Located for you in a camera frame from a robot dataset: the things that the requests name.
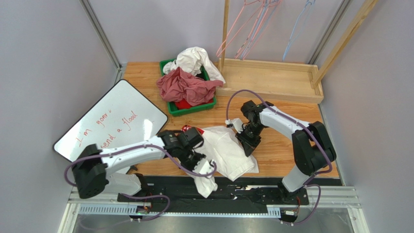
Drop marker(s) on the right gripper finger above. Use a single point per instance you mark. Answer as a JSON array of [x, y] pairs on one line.
[[255, 142], [248, 143]]

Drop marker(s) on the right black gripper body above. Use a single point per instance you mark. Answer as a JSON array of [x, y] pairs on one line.
[[247, 139]]

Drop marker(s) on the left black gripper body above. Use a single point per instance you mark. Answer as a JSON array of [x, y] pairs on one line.
[[189, 160]]

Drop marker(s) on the white t-shirt red print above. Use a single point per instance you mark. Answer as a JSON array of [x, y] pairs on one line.
[[222, 146]]

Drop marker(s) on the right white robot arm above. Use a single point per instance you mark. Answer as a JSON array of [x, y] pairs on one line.
[[312, 146]]

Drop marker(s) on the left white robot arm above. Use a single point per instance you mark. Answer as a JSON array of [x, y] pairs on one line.
[[95, 170]]

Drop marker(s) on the dusty pink t-shirt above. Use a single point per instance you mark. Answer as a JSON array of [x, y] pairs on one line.
[[179, 85]]

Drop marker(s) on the white t-shirt blue print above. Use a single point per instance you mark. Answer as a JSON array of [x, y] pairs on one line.
[[191, 60]]

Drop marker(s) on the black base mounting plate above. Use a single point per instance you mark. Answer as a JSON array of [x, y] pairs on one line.
[[246, 195]]

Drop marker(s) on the green plastic bin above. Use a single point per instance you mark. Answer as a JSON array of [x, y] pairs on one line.
[[171, 106]]

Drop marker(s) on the wooden rack base tray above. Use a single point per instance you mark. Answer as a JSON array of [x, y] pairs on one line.
[[271, 80]]

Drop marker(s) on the right aluminium corner profile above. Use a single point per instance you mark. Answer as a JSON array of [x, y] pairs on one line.
[[329, 31]]

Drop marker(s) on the aluminium corner profile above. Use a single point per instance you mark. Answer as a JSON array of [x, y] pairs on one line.
[[100, 32], [329, 31]]

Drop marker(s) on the left aluminium corner profile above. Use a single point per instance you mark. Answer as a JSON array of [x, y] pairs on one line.
[[100, 32]]

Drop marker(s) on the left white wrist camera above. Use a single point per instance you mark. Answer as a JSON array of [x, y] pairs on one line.
[[205, 168]]

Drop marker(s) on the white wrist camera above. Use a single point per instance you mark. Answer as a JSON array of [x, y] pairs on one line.
[[205, 168], [236, 124]]

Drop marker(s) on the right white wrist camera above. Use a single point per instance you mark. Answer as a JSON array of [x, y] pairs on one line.
[[236, 124]]

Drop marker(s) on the white whiteboard black frame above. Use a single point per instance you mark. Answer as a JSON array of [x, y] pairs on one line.
[[123, 116]]

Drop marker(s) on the aluminium frame rail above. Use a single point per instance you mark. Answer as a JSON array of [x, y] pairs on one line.
[[333, 208]]

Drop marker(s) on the right blue wire hanger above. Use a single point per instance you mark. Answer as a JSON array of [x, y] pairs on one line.
[[299, 25]]

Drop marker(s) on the light blue wire hanger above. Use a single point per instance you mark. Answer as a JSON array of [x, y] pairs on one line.
[[257, 25]]

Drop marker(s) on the wooden rack left post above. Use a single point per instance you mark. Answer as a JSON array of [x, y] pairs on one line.
[[224, 35]]

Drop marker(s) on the wooden rack post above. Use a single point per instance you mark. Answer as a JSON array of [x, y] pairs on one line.
[[353, 26], [224, 35]]

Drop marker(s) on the wooden rack right post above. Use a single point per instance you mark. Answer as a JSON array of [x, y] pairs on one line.
[[353, 26]]

